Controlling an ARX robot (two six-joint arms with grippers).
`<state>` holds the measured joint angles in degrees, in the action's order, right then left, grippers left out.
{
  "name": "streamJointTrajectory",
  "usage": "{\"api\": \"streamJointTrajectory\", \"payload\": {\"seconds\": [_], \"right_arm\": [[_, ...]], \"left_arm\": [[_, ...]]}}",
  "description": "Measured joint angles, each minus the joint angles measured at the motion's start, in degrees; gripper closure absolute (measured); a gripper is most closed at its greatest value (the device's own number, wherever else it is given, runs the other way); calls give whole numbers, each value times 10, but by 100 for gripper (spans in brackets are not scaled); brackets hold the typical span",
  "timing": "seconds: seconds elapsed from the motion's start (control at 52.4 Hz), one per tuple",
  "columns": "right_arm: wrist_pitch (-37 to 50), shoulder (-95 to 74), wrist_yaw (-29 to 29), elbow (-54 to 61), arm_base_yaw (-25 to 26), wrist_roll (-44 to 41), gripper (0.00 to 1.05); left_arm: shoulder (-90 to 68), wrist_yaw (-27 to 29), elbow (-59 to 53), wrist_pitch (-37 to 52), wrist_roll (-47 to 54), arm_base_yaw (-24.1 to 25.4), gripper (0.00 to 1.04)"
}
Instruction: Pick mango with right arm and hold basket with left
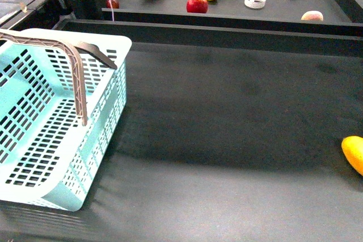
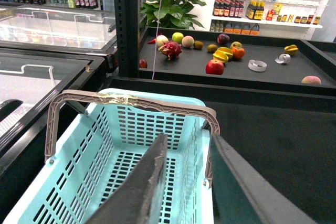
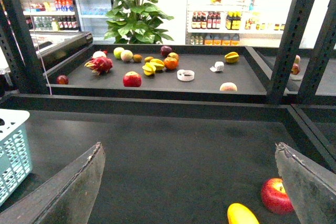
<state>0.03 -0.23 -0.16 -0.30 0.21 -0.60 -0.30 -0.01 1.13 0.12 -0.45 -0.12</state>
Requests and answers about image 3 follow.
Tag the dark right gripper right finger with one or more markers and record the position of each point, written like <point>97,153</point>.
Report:
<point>310,187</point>

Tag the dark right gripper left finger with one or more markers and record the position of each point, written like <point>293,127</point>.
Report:
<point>67,197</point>

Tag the light blue plastic basket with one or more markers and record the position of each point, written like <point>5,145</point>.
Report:
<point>16,161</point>

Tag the yellow mango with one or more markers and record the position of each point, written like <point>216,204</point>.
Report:
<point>238,213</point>

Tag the red apple near gripper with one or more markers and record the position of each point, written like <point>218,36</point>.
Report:
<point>275,198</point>

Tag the small dark red plum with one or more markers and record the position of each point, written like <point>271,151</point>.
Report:
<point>62,79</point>

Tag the fruit on neighbouring shelf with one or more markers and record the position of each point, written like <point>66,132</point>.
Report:
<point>295,67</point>

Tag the pale peach at edge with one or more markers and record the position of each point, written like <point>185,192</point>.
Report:
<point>228,86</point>

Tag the red apple on shelf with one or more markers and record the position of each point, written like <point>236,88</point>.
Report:
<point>132,79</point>

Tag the pink dragon fruit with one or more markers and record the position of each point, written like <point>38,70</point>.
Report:
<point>99,65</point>

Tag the white round fruit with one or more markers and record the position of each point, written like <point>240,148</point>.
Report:
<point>98,54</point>

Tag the glass top freezer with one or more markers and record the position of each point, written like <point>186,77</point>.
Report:
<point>55,47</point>

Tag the yellow starfruit front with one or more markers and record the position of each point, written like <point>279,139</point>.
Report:
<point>149,69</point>

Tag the yellow starfruit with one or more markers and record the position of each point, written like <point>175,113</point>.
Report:
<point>149,69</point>
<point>159,64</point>
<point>232,57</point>

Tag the yellow starfruit far right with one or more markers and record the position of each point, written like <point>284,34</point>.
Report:
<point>232,57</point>

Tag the green apple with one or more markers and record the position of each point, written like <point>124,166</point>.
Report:
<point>117,52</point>

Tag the beige peach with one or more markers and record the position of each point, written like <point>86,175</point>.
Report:
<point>126,56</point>

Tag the white foam fruit net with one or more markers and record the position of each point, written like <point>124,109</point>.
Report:
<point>217,67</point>

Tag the brown kiwi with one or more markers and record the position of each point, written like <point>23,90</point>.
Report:
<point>137,58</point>
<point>148,59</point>

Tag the yellow starfruit back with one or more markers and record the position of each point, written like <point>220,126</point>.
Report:
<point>159,64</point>

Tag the white tape roll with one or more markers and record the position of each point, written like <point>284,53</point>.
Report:
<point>185,75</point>

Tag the orange persimmon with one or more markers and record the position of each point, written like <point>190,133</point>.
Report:
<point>170,63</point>

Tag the purple passion fruit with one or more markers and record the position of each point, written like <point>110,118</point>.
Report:
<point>165,51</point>

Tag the red yellow small apple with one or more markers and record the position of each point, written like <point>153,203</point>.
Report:
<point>174,55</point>

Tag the green potted plant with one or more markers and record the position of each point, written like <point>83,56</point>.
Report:
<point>136,22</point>

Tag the white drinks shelf left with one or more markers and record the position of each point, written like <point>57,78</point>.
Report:
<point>50,15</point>

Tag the white product shelf right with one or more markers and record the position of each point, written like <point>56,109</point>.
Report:
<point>235,22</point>

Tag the black metal shelf frame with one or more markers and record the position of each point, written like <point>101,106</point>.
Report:
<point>33,94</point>

